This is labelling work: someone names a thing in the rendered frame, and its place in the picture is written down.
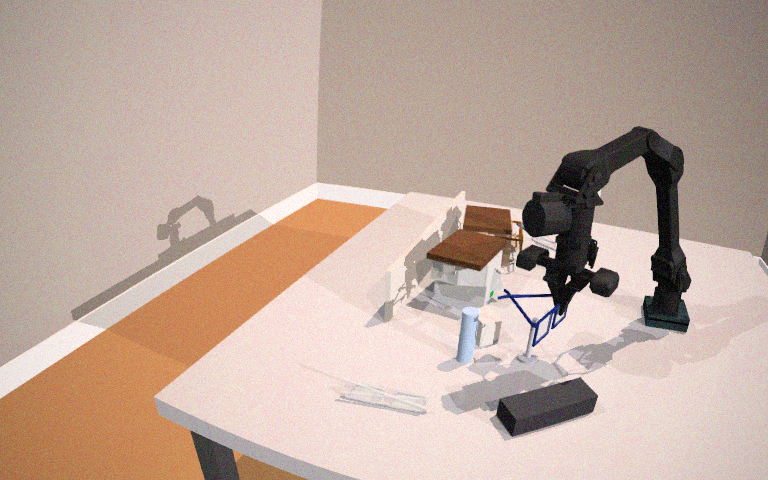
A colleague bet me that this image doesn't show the navy glasses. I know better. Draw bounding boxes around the navy glasses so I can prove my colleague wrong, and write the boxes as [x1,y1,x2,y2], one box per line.
[497,289,568,347]

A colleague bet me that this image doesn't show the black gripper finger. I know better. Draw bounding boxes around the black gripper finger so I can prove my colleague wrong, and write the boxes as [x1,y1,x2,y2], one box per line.
[559,281,589,316]
[542,274,568,306]

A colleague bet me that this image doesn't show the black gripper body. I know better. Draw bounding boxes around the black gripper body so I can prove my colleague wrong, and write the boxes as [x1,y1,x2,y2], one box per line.
[516,232,619,298]

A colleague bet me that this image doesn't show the white flat panel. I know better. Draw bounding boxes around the white flat panel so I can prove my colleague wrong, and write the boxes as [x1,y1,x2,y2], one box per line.
[384,191,465,322]

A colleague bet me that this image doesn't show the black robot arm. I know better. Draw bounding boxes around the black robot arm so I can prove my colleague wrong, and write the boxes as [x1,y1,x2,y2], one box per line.
[522,126,692,317]

